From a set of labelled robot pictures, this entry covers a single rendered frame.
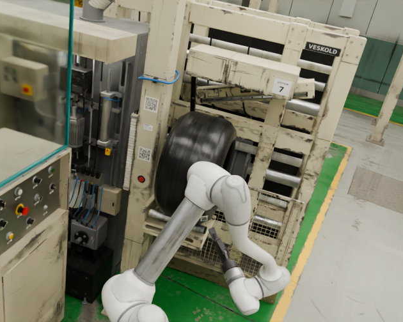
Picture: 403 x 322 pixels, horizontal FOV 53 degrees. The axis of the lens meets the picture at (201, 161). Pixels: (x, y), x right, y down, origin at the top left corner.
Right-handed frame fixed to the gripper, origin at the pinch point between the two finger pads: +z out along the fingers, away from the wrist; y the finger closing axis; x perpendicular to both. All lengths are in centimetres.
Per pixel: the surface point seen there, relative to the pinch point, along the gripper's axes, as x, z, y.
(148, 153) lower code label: -15, 55, -8
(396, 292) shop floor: 160, -46, 159
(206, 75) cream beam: 28, 75, -33
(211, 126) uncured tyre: 17, 43, -29
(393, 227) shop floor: 240, 19, 218
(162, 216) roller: -18.5, 27.5, 16.0
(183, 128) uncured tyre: 3, 47, -30
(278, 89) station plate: 58, 49, -34
